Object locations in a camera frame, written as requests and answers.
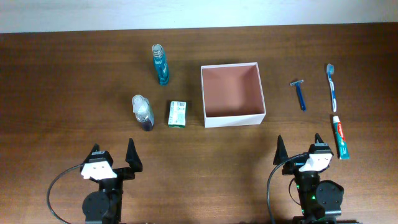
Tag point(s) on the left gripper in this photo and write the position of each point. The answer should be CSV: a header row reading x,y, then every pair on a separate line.
x,y
135,164

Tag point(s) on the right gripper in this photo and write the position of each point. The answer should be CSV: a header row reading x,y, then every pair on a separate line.
x,y
281,153

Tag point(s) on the clear bottle purple liquid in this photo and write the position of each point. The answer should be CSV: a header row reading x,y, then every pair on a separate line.
x,y
143,112

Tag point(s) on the green white soap box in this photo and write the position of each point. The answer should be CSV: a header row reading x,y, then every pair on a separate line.
x,y
177,114

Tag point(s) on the blue mouthwash bottle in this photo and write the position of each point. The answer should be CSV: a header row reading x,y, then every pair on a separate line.
x,y
160,64

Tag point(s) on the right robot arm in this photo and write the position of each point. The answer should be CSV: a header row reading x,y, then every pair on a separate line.
x,y
320,200

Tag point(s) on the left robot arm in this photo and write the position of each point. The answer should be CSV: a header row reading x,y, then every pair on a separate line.
x,y
105,204

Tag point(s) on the green red toothpaste tube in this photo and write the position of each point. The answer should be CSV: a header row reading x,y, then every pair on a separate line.
x,y
340,139

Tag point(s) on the blue disposable razor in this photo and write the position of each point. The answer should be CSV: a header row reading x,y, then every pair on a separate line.
x,y
299,93

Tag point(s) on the blue white toothbrush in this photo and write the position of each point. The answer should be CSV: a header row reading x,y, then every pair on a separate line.
x,y
330,72

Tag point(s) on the white open cardboard box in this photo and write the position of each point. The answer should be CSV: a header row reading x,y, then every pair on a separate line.
x,y
232,95

